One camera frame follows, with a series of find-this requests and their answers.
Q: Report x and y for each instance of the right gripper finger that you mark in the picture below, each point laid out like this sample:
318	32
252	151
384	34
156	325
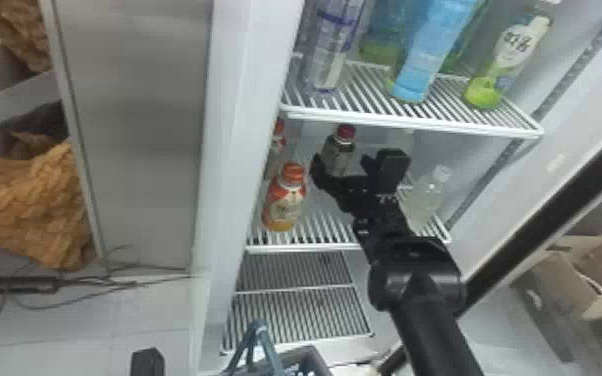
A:
324	173
369	167

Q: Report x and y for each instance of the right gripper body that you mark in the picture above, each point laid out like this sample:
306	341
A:
364	193

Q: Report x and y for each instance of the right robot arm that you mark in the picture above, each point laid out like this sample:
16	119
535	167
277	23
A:
427	325

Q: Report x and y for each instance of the dark bottle with red cap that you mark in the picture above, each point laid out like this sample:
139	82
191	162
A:
339	152

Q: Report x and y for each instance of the orange bottle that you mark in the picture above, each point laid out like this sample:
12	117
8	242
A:
284	202
278	144

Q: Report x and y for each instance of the clear bottle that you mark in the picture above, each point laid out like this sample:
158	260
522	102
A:
426	197

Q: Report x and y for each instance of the silver can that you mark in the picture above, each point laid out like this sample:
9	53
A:
327	42

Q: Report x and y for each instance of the blue bottle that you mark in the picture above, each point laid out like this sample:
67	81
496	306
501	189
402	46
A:
432	47

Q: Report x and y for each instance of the white fridge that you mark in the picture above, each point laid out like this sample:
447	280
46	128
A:
148	131

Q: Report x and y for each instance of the green bottle with white label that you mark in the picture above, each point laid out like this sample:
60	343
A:
511	50

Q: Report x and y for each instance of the blue basket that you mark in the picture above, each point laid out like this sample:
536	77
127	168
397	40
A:
254	349

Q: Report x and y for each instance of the fridge door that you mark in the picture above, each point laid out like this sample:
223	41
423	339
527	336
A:
558	210

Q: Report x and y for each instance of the cardboard box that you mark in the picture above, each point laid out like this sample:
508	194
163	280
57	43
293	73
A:
590	278

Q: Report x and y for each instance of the black power strip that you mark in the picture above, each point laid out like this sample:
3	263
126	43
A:
7	284

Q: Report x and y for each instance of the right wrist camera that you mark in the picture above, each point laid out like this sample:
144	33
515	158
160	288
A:
394	165

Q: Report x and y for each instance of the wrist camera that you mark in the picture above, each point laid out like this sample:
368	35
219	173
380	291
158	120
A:
147	363
394	165

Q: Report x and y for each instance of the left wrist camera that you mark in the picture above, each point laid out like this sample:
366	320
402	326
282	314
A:
147	363

